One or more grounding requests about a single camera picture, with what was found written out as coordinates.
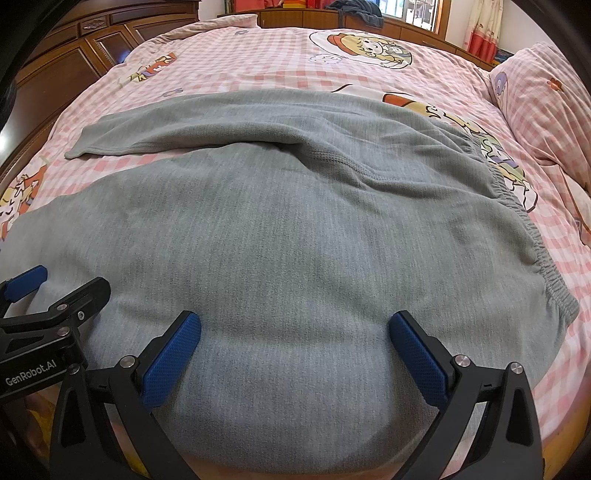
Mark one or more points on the wooden window-side cabinet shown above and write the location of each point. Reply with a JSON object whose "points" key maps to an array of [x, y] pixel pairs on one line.
{"points": [[331, 19]]}

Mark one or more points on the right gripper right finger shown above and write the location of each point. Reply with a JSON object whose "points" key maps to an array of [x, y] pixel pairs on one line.
{"points": [[507, 444]]}

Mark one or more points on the pink checkered cartoon bedspread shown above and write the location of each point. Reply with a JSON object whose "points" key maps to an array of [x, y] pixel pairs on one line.
{"points": [[233, 54]]}

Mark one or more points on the cream and red curtain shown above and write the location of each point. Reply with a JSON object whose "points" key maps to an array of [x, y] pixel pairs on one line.
{"points": [[484, 28]]}

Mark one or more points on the window with metal bars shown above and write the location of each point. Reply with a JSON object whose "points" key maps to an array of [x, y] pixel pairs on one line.
{"points": [[426, 14]]}

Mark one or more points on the pink checkered pillow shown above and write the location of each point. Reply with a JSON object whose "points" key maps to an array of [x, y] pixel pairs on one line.
{"points": [[547, 108]]}

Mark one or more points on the dark clothes on cabinet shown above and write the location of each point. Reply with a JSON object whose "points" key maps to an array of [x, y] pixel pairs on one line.
{"points": [[367, 11]]}

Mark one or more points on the grey fleece pants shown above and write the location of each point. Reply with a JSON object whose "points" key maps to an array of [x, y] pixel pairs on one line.
{"points": [[295, 223]]}

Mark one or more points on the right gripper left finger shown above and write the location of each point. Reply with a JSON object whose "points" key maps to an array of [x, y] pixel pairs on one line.
{"points": [[83, 442]]}

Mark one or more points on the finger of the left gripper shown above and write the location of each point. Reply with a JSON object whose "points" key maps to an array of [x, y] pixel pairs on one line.
{"points": [[16, 288], [44, 336]]}

